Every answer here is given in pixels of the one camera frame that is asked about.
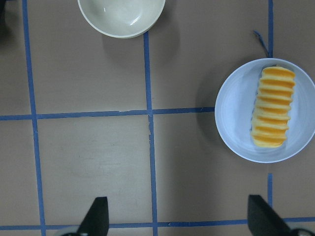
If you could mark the blue plate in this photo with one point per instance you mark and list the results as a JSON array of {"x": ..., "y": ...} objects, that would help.
[{"x": 235, "y": 103}]

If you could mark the brown paper table mat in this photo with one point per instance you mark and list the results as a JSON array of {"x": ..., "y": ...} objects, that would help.
[{"x": 84, "y": 115}]

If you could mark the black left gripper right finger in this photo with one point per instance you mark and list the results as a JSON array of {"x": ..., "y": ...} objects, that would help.
[{"x": 263, "y": 220}]

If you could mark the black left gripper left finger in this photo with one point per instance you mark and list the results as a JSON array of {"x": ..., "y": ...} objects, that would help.
[{"x": 96, "y": 221}]

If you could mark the sliced toy bread loaf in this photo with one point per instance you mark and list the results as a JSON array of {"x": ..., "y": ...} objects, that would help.
[{"x": 272, "y": 104}]

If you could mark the cream bowl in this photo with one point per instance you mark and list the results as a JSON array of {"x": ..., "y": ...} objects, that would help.
[{"x": 121, "y": 19}]

